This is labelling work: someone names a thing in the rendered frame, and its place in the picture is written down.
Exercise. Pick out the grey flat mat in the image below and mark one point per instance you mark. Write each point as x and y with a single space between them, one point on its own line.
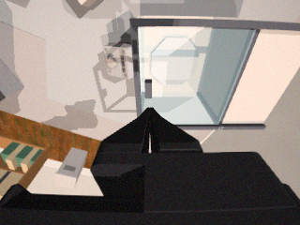
76 71

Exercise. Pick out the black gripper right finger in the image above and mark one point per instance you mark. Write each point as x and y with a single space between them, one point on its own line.
169 138

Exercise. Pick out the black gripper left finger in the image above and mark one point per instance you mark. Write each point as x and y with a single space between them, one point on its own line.
131 137

